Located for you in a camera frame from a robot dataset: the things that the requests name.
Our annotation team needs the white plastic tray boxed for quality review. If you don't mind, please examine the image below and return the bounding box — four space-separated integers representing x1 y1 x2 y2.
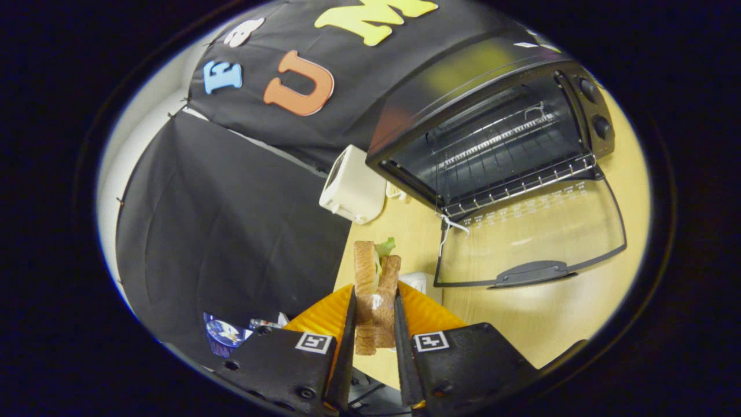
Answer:
398 271 444 306

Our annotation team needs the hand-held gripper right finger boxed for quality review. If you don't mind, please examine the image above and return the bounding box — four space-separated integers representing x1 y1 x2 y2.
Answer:
394 281 539 417

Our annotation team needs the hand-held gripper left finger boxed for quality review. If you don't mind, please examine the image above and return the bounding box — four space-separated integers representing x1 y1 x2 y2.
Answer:
211 284 358 415

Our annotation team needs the white pop-up toaster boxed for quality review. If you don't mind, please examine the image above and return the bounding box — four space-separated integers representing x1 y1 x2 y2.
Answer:
318 145 387 225

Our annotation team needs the blue shiny packet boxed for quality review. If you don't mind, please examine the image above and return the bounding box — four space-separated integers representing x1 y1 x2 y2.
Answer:
203 313 253 359

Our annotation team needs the black toaster oven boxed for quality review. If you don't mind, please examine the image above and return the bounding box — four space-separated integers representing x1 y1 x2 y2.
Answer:
365 29 629 289

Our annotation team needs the toasted sandwich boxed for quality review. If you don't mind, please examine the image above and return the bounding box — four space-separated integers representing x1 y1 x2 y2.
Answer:
353 236 403 356

